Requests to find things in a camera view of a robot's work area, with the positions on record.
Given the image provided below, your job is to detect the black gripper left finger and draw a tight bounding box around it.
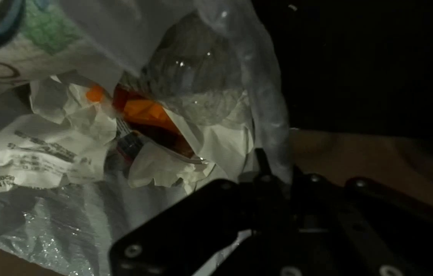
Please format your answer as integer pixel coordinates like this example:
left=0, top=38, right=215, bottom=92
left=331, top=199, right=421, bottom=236
left=108, top=146, right=293, bottom=276

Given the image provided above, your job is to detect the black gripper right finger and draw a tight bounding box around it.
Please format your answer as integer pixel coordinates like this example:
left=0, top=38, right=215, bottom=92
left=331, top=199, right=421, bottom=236
left=291, top=170, right=433, bottom=276

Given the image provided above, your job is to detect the clear plastic bin liner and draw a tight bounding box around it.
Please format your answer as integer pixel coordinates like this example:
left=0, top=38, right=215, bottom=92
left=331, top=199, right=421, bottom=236
left=0, top=0, right=296, bottom=276

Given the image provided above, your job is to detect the crumpled white paper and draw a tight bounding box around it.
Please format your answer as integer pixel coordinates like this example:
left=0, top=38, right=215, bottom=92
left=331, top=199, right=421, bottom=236
left=127, top=104, right=253, bottom=190

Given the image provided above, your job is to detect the orange wrapper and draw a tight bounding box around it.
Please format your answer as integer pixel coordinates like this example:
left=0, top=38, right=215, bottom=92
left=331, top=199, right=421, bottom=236
left=111, top=83, right=201, bottom=158

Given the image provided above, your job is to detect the clear plastic cup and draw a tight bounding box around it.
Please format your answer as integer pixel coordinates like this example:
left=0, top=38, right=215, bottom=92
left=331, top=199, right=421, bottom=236
left=143, top=14, right=254, bottom=130

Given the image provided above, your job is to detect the crumpled white receipt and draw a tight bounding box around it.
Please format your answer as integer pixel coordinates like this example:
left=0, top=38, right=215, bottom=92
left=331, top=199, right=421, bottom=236
left=0, top=75, right=121, bottom=195

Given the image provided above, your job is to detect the printed white packaging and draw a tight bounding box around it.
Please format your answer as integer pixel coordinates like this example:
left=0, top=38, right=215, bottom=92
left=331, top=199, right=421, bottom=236
left=0, top=0, right=88, bottom=106

